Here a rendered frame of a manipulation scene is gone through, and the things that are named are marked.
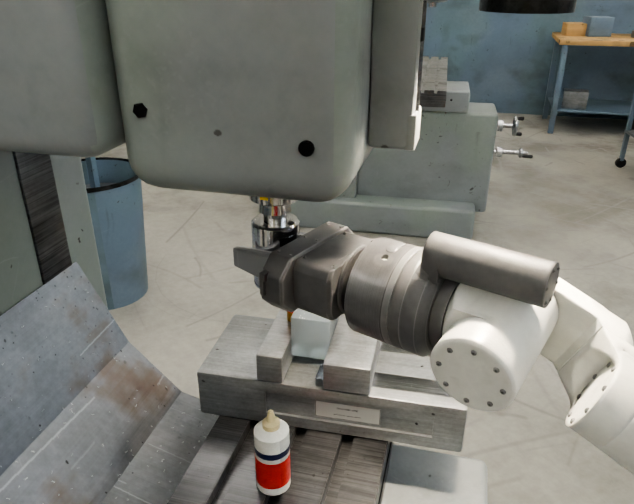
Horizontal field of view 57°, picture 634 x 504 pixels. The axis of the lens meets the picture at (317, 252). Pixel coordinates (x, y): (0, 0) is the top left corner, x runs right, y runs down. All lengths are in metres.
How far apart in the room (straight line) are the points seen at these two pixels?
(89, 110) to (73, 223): 0.46
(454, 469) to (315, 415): 0.22
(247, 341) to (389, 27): 0.51
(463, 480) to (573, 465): 1.36
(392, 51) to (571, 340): 0.27
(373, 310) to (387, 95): 0.17
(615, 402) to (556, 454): 1.78
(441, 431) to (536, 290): 0.38
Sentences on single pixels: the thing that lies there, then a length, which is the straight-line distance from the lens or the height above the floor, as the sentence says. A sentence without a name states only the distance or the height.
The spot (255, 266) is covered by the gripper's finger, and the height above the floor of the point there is 1.22.
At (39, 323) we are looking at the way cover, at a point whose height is 1.05.
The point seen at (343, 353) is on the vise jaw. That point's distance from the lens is 0.76.
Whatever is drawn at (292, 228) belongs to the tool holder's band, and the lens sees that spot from 0.56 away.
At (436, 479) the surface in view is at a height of 0.85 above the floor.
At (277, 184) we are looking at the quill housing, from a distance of 0.45.
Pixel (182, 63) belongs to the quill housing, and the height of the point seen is 1.42.
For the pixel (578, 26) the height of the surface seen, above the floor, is 0.97.
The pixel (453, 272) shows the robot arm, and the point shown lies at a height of 1.27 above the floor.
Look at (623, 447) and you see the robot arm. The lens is 0.48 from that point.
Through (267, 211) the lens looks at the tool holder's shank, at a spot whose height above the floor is 1.27.
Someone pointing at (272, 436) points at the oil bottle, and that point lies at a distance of 0.68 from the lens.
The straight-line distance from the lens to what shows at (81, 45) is 0.48.
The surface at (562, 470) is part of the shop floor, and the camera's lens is 2.20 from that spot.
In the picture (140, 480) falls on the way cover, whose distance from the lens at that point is 0.86.
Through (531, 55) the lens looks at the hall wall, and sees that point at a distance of 7.06.
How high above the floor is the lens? 1.48
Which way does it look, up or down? 26 degrees down
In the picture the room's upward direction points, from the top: straight up
